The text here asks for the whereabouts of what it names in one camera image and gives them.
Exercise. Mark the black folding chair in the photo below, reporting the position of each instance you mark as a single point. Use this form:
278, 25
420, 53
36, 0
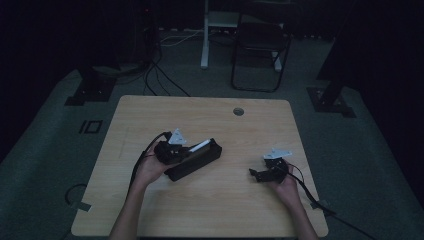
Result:
260, 50

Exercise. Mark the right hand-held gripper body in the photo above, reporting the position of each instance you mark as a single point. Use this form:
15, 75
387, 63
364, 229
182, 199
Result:
275, 161

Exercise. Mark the round grey table grommet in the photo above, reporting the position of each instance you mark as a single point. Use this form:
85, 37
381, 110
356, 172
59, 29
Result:
238, 111

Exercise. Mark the white pen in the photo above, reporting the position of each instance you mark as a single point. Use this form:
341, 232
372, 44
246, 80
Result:
200, 145

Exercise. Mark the white desk leg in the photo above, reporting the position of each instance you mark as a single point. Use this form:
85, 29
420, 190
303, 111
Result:
205, 36

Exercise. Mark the person's right hand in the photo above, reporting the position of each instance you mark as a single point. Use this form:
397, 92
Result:
288, 188

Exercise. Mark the person's left hand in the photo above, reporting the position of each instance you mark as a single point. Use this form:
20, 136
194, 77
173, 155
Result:
151, 168

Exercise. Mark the black stand with base plate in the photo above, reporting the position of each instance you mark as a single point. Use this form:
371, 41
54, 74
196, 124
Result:
90, 88
330, 96

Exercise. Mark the black pencil case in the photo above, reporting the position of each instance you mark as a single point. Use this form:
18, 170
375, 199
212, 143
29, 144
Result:
196, 161

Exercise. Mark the grey tape piece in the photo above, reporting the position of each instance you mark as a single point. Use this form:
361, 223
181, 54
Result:
84, 206
320, 204

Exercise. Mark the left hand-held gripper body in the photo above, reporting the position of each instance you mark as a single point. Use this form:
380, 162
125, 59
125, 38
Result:
170, 150

